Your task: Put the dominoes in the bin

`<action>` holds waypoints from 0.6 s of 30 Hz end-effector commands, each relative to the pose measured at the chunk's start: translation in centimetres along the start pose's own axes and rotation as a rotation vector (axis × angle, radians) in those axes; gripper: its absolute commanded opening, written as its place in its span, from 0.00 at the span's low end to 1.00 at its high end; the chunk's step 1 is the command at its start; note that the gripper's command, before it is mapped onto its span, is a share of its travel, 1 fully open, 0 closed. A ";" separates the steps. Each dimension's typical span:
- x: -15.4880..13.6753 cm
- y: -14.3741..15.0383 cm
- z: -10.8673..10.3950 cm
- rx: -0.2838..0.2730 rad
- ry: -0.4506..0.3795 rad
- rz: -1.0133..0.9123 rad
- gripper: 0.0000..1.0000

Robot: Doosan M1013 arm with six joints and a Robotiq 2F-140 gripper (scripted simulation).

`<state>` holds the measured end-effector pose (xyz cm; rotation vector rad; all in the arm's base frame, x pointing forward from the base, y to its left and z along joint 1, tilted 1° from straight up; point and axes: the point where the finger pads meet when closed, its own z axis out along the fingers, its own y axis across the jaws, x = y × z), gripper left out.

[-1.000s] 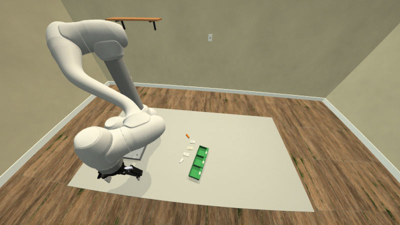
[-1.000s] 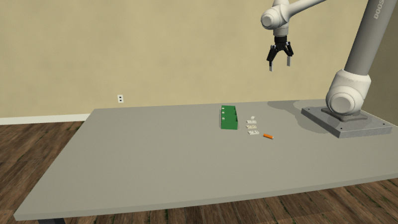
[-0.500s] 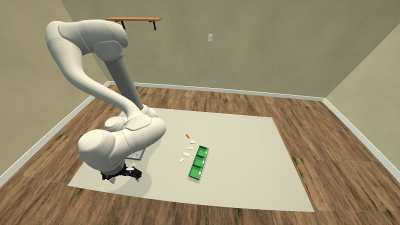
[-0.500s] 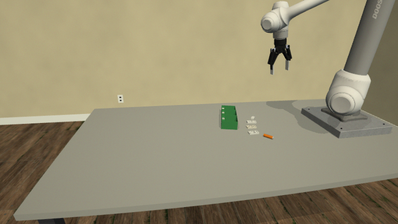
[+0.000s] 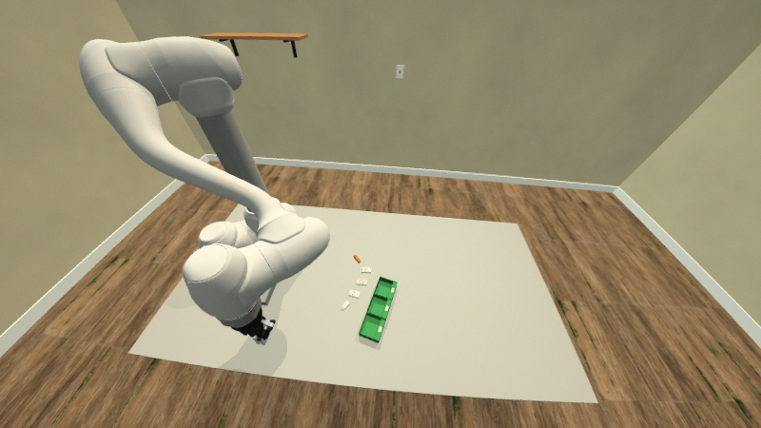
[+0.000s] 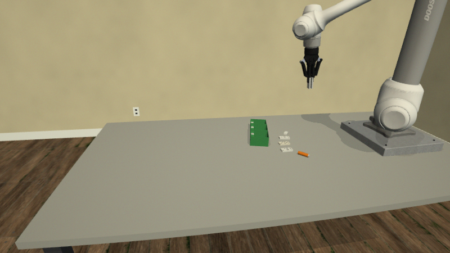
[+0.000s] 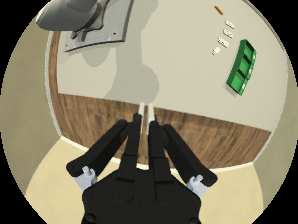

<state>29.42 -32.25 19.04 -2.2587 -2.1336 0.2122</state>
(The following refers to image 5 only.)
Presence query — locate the green rack of bins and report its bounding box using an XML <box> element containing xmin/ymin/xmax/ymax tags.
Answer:
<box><xmin>359</xmin><ymin>277</ymin><xmax>397</xmax><ymax>343</ymax></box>

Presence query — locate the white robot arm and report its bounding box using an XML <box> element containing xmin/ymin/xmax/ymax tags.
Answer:
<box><xmin>79</xmin><ymin>37</ymin><xmax>330</xmax><ymax>328</ymax></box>

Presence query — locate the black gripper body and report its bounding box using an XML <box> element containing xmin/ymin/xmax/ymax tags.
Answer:
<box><xmin>231</xmin><ymin>308</ymin><xmax>265</xmax><ymax>331</ymax></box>

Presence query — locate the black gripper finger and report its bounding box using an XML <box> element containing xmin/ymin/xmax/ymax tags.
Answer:
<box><xmin>239</xmin><ymin>329</ymin><xmax>261</xmax><ymax>344</ymax></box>
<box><xmin>250</xmin><ymin>319</ymin><xmax>275</xmax><ymax>345</ymax></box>

